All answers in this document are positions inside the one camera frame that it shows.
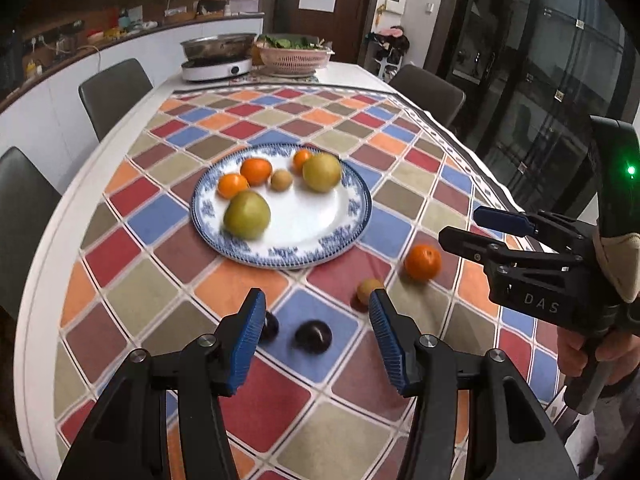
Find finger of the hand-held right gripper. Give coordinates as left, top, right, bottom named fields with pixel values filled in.
left=473, top=205, right=596, bottom=252
left=438, top=226, right=586, bottom=272

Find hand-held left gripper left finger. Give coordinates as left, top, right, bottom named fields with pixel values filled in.
left=56, top=288, right=267, bottom=480

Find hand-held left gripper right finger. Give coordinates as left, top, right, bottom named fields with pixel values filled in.
left=368, top=288, right=578, bottom=480

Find dark purple plum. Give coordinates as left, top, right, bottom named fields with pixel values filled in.
left=258, top=311, right=280, bottom=345
left=294, top=320, right=333, bottom=355

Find green pear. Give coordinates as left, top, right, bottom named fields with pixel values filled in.
left=302, top=153, right=343, bottom=193
left=223, top=190, right=272, bottom=241

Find blue rimmed white plate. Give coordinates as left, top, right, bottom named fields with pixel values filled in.
left=190, top=143, right=373, bottom=269

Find person's right hand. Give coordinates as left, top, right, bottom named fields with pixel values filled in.
left=556, top=329, right=640, bottom=399

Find colourful checkered tablecloth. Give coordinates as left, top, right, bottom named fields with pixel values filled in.
left=52, top=87, right=566, bottom=480

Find grey dining chair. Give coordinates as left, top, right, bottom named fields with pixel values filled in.
left=78, top=58, right=154, bottom=142
left=388, top=64, right=467, bottom=128
left=0, top=147, right=63, bottom=321

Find dark glass sliding door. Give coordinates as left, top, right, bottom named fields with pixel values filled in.
left=440, top=0, right=636, bottom=221

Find person's grey trousers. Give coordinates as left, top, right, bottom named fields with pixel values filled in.
left=550, top=390, right=640, bottom=480

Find small stand with plush toy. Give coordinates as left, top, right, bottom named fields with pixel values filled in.
left=364, top=25, right=411, bottom=78

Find dark brown door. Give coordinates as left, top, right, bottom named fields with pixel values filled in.
left=262, top=0, right=388, bottom=66

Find pink plastic basket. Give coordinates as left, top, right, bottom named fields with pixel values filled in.
left=256, top=46, right=335, bottom=77

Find white induction cooker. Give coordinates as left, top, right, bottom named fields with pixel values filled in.
left=180, top=57, right=254, bottom=82

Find green leafy vegetables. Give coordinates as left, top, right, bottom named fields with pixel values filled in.
left=256, top=33, right=326, bottom=51

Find steel pan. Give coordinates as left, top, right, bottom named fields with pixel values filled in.
left=180, top=33, right=258, bottom=61

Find white kitchen counter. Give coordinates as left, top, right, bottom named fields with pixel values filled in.
left=0, top=12, right=265, bottom=181

